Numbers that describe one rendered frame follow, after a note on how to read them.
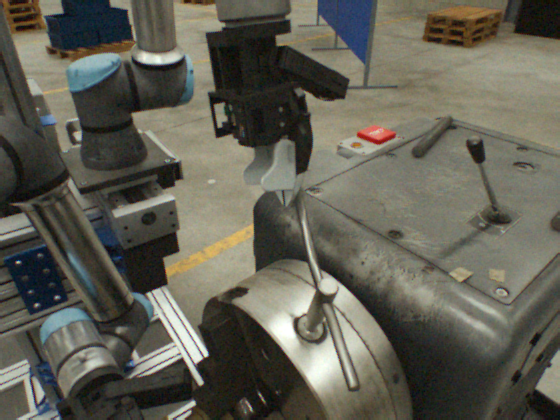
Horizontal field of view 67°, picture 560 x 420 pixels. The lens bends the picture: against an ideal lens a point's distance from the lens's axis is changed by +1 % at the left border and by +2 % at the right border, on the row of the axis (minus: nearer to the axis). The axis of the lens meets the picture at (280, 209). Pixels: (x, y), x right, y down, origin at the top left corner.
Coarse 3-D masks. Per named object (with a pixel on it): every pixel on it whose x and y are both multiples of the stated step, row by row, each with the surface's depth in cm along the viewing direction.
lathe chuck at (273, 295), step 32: (256, 288) 56; (288, 288) 55; (256, 320) 50; (288, 320) 50; (256, 352) 54; (288, 352) 47; (320, 352) 48; (352, 352) 49; (288, 384) 50; (320, 384) 46; (384, 384) 50; (288, 416) 53; (320, 416) 46; (352, 416) 47; (384, 416) 50
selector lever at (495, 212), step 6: (480, 168) 58; (486, 168) 58; (486, 174) 59; (486, 180) 59; (486, 186) 60; (492, 192) 61; (492, 198) 62; (492, 204) 63; (492, 210) 64; (498, 210) 63; (492, 216) 65; (498, 216) 64; (504, 216) 64; (510, 216) 65; (498, 222) 63; (504, 222) 63
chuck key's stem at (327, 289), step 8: (320, 280) 44; (328, 280) 44; (320, 288) 44; (328, 288) 44; (336, 288) 44; (320, 296) 44; (328, 296) 43; (312, 304) 46; (320, 304) 45; (312, 312) 46; (320, 312) 46; (312, 320) 47; (320, 320) 47; (312, 328) 49
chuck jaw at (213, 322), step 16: (224, 304) 57; (208, 320) 56; (224, 320) 54; (208, 336) 54; (224, 336) 54; (240, 336) 55; (208, 352) 56; (224, 352) 53; (240, 352) 55; (208, 368) 53; (224, 368) 53; (240, 368) 55; (208, 384) 54; (224, 384) 53; (240, 384) 54; (256, 384) 56; (208, 400) 52; (224, 400) 53; (240, 400) 54
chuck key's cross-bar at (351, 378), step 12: (300, 192) 52; (300, 204) 51; (300, 216) 51; (312, 240) 49; (312, 252) 48; (312, 264) 48; (312, 276) 47; (324, 312) 44; (336, 324) 43; (336, 336) 42; (336, 348) 41; (348, 360) 40; (348, 372) 39; (348, 384) 39
